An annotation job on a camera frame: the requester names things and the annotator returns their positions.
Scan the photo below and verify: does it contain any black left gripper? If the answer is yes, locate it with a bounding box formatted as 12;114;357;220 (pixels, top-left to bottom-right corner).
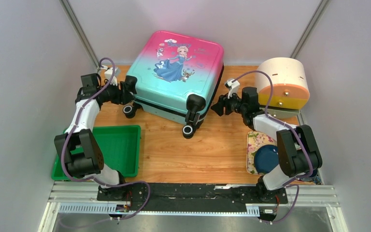
97;80;135;106

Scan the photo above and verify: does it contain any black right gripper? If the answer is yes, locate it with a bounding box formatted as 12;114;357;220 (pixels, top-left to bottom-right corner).
210;88;246;116

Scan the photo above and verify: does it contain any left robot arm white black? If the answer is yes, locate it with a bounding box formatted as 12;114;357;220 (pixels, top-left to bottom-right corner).
54;71;136;201

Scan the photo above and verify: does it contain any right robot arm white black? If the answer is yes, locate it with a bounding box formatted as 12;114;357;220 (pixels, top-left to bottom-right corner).
211;87;323;203

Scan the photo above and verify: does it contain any floral pattern tray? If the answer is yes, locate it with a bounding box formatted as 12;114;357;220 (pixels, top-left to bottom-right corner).
246;131;277;175

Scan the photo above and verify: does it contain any green plastic tray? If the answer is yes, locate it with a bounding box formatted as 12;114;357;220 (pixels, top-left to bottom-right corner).
52;125;141;180

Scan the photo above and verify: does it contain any dark blue plate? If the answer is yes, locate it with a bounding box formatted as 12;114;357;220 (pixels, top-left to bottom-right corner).
254;145;279;174

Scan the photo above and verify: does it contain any round pastel drawer cabinet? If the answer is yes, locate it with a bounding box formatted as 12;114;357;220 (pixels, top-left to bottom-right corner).
255;57;310;119

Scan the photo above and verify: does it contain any dark blue cup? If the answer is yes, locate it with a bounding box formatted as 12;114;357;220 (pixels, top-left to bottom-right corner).
303;169;322;185

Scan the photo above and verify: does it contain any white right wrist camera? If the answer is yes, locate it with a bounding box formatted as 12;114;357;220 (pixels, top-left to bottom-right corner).
225;78;240;99

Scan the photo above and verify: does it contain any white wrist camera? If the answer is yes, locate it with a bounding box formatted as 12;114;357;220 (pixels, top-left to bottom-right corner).
100;65;121;86
225;78;240;99

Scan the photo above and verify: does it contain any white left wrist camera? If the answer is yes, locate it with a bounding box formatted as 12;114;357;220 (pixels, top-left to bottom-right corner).
100;65;121;86

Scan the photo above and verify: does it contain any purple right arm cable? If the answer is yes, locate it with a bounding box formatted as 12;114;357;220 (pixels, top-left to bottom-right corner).
228;70;314;224

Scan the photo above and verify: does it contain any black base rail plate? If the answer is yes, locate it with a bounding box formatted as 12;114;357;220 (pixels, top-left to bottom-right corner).
97;183;288;213

